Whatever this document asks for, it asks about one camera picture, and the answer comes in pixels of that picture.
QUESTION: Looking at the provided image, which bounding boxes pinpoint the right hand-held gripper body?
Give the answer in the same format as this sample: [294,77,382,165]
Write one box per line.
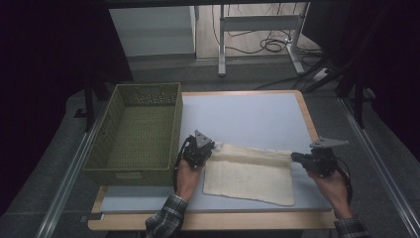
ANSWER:
[305,136,350,179]

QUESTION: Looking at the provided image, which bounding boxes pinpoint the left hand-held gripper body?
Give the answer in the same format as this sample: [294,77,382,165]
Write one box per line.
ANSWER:
[178,129,214,170]

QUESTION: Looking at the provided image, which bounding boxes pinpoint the cream cloth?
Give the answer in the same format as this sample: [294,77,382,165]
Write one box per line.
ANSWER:
[201,142,296,207]

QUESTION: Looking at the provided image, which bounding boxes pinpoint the green woven plastic basket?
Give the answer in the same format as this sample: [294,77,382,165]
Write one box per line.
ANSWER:
[82,81,184,187]

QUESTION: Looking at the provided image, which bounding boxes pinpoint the person's left hand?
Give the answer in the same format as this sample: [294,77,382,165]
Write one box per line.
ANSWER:
[174,159,204,201]

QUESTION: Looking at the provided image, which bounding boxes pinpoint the light blue foam mat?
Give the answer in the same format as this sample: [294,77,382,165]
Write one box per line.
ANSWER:
[99,92,333,213]

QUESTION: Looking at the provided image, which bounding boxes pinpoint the black tripod legs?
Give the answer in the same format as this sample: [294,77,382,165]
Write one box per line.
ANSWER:
[301,58,353,94]

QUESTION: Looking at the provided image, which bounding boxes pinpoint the white power strip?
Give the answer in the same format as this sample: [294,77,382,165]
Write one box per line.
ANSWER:
[311,66,332,82]

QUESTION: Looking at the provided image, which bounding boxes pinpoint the black stand leg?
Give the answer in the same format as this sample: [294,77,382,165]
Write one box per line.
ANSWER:
[82,77,96,133]

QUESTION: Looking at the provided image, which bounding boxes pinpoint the white cabinet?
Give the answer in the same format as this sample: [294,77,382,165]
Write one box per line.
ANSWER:
[109,5,197,58]

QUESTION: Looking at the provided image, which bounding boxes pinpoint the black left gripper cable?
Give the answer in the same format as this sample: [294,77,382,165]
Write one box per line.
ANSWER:
[172,136,193,193]

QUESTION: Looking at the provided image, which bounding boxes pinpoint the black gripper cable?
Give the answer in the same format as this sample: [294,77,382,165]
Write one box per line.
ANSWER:
[336,157,355,206]
[172,136,193,193]

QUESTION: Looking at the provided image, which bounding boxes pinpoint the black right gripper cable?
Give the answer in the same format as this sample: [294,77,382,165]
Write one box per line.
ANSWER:
[336,157,355,206]

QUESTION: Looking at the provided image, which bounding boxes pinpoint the metal floor rail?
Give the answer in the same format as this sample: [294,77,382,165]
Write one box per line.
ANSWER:
[338,96,420,238]
[34,98,111,238]

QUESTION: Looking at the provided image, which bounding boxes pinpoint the black floor cables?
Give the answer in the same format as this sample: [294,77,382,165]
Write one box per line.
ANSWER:
[211,2,324,68]

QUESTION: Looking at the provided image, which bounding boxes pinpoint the white metal desk frame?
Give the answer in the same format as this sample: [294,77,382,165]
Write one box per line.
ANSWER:
[217,1,311,77]

